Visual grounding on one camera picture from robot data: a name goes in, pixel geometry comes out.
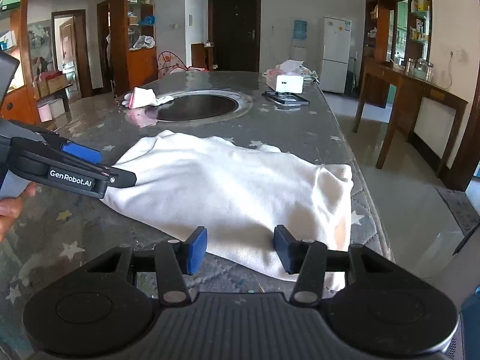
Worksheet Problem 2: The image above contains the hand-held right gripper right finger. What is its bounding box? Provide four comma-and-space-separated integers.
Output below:
273, 225, 398, 304

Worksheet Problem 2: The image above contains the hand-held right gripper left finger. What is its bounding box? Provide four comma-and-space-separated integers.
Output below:
80, 227, 208, 306

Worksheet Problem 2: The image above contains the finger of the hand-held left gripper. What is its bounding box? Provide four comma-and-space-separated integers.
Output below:
62, 140, 103, 165
12, 138, 138, 200

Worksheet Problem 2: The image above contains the white garment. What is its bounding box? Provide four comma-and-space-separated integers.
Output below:
101, 130, 355, 292

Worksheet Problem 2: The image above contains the person's left hand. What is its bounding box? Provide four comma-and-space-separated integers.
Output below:
0, 183, 38, 242

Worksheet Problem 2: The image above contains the white bin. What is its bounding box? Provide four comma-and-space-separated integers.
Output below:
49, 98, 67, 119

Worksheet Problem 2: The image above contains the pink and white cloth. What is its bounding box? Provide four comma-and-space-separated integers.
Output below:
120, 87, 175, 109

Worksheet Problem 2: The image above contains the wooden shelf cabinet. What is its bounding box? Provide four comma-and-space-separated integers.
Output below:
109, 0, 157, 92

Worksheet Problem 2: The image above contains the brown interior door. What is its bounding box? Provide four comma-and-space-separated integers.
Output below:
52, 9, 93, 99

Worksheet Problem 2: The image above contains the grey star-print tablecloth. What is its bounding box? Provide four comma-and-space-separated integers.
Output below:
0, 70, 396, 346

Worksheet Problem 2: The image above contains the round black table inset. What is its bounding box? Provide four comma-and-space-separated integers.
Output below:
144, 89, 253, 122

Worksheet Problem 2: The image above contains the white cloth on shelf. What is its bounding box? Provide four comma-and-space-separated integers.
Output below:
129, 35, 155, 51

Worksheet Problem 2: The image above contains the pink dotted fabric cover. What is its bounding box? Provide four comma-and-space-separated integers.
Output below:
157, 50, 188, 80

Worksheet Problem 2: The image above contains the small wooden cabinet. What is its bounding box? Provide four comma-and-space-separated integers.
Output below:
190, 42, 215, 72

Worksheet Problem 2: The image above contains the white and pink tissue box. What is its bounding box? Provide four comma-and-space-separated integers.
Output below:
264, 60, 304, 94

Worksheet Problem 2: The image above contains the grey floor mat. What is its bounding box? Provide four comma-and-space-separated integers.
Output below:
435, 185, 480, 231

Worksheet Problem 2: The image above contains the floral cloth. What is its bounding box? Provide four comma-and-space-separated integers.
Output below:
298, 65, 320, 82

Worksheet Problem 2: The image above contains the dark wooden door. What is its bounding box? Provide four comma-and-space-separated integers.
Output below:
208, 0, 262, 73

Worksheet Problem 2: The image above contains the blue sofa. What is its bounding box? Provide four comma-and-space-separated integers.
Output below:
459, 285, 480, 360

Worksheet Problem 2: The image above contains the white fridge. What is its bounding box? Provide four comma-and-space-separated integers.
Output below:
322, 16, 352, 94

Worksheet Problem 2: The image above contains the wooden console table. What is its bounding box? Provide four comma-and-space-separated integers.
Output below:
353, 61, 469, 179

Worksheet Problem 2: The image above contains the water dispenser with blue bottle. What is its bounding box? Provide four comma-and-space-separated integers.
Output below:
290, 20, 309, 62

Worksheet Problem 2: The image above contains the wooden display cabinet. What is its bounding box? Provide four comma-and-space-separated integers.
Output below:
364, 0, 433, 109

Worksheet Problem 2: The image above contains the wall picture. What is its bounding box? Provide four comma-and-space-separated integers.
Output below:
28, 20, 53, 73

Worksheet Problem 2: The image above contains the wooden arch frame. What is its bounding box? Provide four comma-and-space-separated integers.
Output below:
19, 0, 130, 100

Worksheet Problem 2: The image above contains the wooden doorway frame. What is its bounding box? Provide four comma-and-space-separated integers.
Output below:
444, 64, 480, 193

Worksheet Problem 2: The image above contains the wall socket with cable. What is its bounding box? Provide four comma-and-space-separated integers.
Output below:
446, 48, 461, 91

